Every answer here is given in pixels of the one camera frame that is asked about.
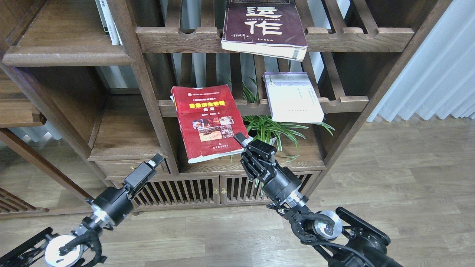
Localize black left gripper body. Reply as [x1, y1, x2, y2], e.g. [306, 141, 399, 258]
[89, 184, 136, 227]

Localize white upright books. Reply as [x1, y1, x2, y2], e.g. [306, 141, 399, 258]
[95, 0, 122, 45]

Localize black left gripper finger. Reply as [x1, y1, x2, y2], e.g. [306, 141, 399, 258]
[124, 154, 164, 195]

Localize white purple book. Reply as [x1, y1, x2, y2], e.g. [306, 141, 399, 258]
[263, 72, 324, 123]

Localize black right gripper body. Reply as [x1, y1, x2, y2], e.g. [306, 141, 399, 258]
[240, 140, 308, 208]

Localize white pleated curtain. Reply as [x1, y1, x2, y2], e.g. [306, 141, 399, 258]
[367, 0, 475, 123]

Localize red survival guide book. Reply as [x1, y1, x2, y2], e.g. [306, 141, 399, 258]
[171, 84, 248, 164]

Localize dark maroon book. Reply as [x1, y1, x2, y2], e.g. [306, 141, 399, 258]
[221, 0, 308, 62]

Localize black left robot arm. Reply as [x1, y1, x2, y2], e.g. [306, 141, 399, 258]
[1, 154, 164, 267]

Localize green spider plant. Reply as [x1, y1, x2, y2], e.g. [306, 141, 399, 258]
[223, 77, 335, 197]

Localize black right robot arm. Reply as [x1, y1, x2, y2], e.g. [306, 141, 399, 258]
[234, 132, 399, 267]

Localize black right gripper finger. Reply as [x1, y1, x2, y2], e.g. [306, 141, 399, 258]
[234, 132, 253, 150]

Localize dark wooden bookshelf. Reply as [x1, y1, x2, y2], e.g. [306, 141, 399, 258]
[1, 0, 451, 211]

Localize white plant pot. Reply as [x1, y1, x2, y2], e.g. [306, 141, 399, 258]
[248, 130, 276, 145]

